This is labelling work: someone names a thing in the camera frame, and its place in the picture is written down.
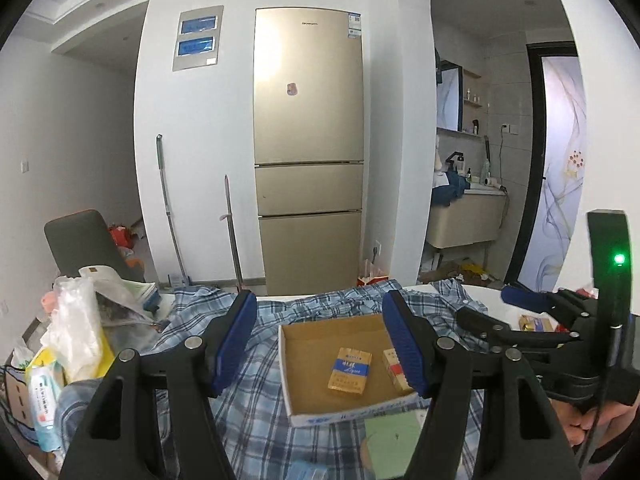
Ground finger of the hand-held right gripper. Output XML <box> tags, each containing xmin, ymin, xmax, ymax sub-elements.
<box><xmin>455</xmin><ymin>305</ymin><xmax>581</xmax><ymax>356</ymax></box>
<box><xmin>501</xmin><ymin>284</ymin><xmax>601</xmax><ymax>331</ymax></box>

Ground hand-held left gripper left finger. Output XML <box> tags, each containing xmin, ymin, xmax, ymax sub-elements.
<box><xmin>59</xmin><ymin>290</ymin><xmax>258</xmax><ymax>480</ymax></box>

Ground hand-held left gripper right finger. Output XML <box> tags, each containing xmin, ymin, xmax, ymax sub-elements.
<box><xmin>382</xmin><ymin>289</ymin><xmax>583</xmax><ymax>480</ymax></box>

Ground cardboard box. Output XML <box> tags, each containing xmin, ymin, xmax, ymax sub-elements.
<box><xmin>278</xmin><ymin>314</ymin><xmax>436</xmax><ymax>428</ymax></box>

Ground green card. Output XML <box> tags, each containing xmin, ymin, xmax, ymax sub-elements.
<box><xmin>363</xmin><ymin>410</ymin><xmax>431</xmax><ymax>480</ymax></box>

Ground person's right hand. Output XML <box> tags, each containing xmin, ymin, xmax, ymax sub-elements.
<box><xmin>557</xmin><ymin>400</ymin><xmax>636</xmax><ymax>461</ymax></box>

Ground gold packet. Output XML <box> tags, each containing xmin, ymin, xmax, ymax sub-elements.
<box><xmin>519</xmin><ymin>314</ymin><xmax>556</xmax><ymax>333</ymax></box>

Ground red gold cigarette pack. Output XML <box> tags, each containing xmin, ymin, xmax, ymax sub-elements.
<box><xmin>382</xmin><ymin>347</ymin><xmax>416</xmax><ymax>393</ymax></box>

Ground yellow blue cigarette pack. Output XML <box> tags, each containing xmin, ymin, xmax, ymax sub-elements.
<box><xmin>327</xmin><ymin>347</ymin><xmax>373</xmax><ymax>398</ymax></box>

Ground blue plaid cloth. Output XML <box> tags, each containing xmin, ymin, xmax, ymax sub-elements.
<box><xmin>52</xmin><ymin>280</ymin><xmax>506</xmax><ymax>480</ymax></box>

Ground orange box on floor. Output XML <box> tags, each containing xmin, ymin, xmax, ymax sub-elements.
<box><xmin>356</xmin><ymin>260</ymin><xmax>391</xmax><ymax>288</ymax></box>

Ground beige bathroom vanity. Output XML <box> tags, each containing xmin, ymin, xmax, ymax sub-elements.
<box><xmin>425</xmin><ymin>185</ymin><xmax>506</xmax><ymax>251</ymax></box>

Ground metal pole broom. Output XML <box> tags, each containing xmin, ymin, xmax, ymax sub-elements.
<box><xmin>220</xmin><ymin>175</ymin><xmax>246</xmax><ymax>293</ymax></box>

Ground grey zip bag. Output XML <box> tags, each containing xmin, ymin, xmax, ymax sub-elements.
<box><xmin>92</xmin><ymin>280</ymin><xmax>166</xmax><ymax>331</ymax></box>

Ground yellow packet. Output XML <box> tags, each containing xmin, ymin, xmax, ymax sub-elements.
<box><xmin>30</xmin><ymin>335</ymin><xmax>116</xmax><ymax>386</ymax></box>

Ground dark blue cloth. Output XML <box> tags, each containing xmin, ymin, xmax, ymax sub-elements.
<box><xmin>432</xmin><ymin>172</ymin><xmax>471</xmax><ymax>206</ymax></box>

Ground black framed floral glass door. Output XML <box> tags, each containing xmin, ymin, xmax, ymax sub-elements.
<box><xmin>505</xmin><ymin>42</ymin><xmax>588</xmax><ymax>291</ymax></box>

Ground clear plastic bag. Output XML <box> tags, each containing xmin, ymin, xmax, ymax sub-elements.
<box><xmin>52</xmin><ymin>275</ymin><xmax>106</xmax><ymax>381</ymax></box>

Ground grey chair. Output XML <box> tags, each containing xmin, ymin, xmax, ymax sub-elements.
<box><xmin>44</xmin><ymin>209</ymin><xmax>146</xmax><ymax>283</ymax></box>

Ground wet wipes pack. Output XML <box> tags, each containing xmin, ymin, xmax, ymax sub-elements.
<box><xmin>25</xmin><ymin>362</ymin><xmax>68</xmax><ymax>453</ymax></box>

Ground bathroom mirror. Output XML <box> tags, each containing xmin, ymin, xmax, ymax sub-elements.
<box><xmin>436</xmin><ymin>60</ymin><xmax>463</xmax><ymax>133</ymax></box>

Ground gold three-door refrigerator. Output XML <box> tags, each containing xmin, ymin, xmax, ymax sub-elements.
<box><xmin>252</xmin><ymin>7</ymin><xmax>366</xmax><ymax>297</ymax></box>

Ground grey handled mop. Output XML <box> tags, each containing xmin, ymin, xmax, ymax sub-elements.
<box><xmin>156</xmin><ymin>134</ymin><xmax>193</xmax><ymax>288</ymax></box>

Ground bathroom wall shelf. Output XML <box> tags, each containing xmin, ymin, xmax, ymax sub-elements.
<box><xmin>462</xmin><ymin>67</ymin><xmax>486</xmax><ymax>136</ymax></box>

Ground grey wall electrical panel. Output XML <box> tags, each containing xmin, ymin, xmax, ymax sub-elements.
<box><xmin>172</xmin><ymin>5</ymin><xmax>224</xmax><ymax>72</ymax></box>

